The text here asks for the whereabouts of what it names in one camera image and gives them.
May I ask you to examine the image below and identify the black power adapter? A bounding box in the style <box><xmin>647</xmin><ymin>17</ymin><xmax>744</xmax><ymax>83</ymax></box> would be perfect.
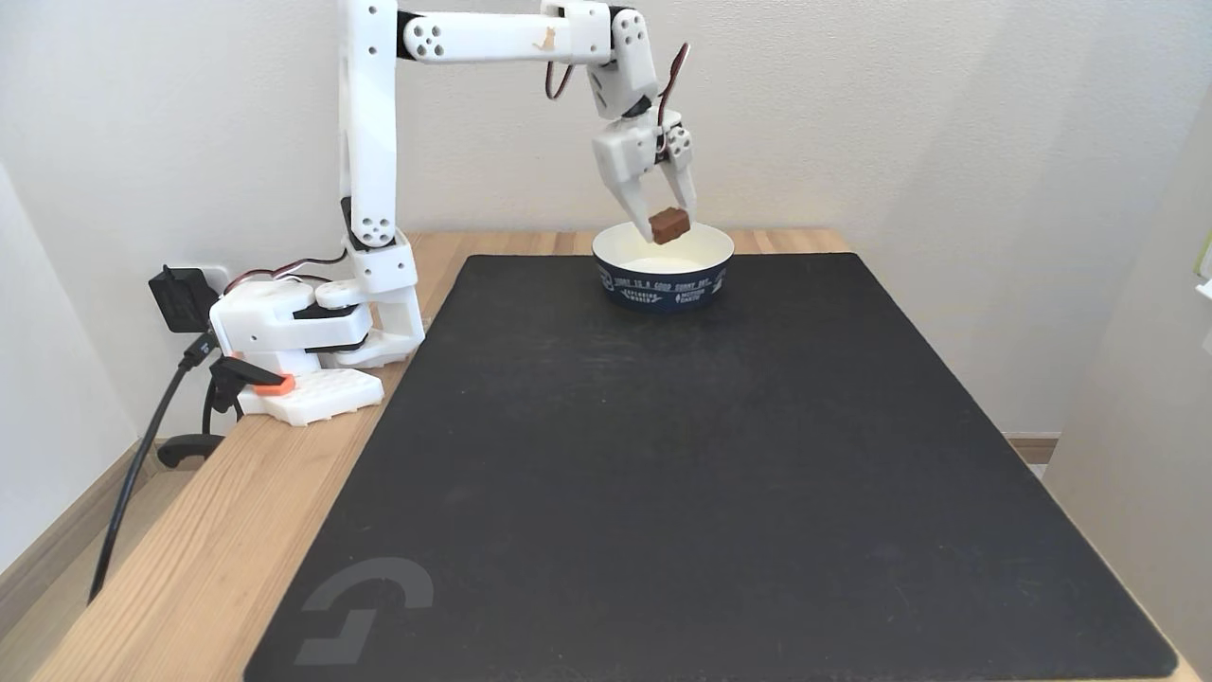
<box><xmin>149</xmin><ymin>265</ymin><xmax>221</xmax><ymax>334</ymax></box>

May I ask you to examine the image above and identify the navy paper bowl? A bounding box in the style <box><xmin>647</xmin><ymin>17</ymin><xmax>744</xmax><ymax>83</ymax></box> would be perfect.
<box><xmin>592</xmin><ymin>221</ymin><xmax>736</xmax><ymax>314</ymax></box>

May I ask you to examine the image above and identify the red black gripper servo cable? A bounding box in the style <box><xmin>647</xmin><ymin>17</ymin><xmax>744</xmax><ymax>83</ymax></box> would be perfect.
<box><xmin>544</xmin><ymin>42</ymin><xmax>691</xmax><ymax>157</ymax></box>

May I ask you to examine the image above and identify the black clamp with orange handle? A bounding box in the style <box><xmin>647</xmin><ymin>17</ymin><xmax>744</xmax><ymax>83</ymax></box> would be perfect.
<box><xmin>156</xmin><ymin>355</ymin><xmax>296</xmax><ymax>470</ymax></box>

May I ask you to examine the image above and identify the white wall fixture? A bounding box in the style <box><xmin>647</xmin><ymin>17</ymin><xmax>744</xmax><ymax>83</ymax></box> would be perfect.
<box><xmin>1195</xmin><ymin>235</ymin><xmax>1212</xmax><ymax>356</ymax></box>

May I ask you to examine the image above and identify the black power cable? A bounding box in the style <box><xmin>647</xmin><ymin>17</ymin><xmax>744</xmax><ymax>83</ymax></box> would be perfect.
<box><xmin>87</xmin><ymin>327</ymin><xmax>221</xmax><ymax>605</ymax></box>

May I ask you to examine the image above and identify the red white base servo cable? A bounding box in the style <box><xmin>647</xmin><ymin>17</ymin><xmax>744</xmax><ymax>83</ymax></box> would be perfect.
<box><xmin>225</xmin><ymin>248</ymin><xmax>349</xmax><ymax>293</ymax></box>

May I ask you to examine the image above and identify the black desk mat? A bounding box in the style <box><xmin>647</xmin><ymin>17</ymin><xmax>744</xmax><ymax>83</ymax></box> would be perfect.
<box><xmin>243</xmin><ymin>251</ymin><xmax>1180</xmax><ymax>682</ymax></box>

